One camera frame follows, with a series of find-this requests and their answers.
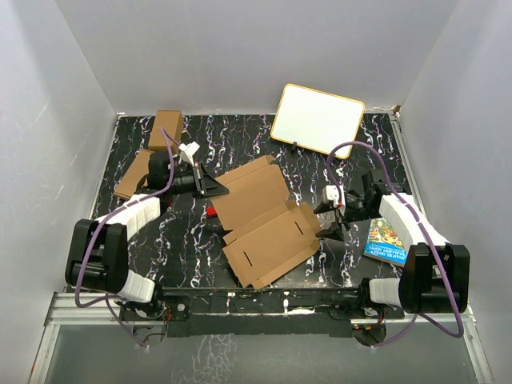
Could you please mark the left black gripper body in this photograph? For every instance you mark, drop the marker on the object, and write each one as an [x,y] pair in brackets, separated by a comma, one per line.
[185,183]

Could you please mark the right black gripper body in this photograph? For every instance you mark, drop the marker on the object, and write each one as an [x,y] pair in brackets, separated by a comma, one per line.
[357,210]

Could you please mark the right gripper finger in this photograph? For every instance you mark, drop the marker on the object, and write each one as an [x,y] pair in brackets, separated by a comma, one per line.
[333,232]
[323,207]

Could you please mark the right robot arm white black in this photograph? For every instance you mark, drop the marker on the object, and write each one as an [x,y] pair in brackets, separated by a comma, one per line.
[435,272]

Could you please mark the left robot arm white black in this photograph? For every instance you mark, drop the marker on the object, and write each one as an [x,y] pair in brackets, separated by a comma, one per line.
[98,255]

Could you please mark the flat cardboard box stack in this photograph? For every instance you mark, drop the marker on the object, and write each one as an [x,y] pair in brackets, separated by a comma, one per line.
[136,171]

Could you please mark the folded cardboard box upright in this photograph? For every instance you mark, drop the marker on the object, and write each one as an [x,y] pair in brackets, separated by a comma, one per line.
[172,122]

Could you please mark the red rectangular block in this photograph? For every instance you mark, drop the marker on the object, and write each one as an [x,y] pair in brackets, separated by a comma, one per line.
[211,212]

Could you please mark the blue treehouse book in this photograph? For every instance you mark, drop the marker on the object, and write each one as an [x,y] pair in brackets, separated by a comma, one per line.
[383,243]

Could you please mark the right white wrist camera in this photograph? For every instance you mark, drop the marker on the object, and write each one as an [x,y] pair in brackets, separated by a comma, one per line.
[336,195]

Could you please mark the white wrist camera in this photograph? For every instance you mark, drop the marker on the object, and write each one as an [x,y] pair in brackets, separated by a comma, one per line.
[336,195]
[188,151]

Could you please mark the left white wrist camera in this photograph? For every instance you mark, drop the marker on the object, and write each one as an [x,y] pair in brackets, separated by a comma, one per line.
[188,151]

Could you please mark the small whiteboard with wooden frame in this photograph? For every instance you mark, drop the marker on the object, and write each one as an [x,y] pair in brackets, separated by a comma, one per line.
[316,120]

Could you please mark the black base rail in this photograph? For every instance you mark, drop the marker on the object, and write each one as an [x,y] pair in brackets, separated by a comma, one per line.
[337,312]

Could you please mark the aluminium frame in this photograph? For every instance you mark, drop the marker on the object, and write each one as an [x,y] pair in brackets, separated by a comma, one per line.
[88,346]

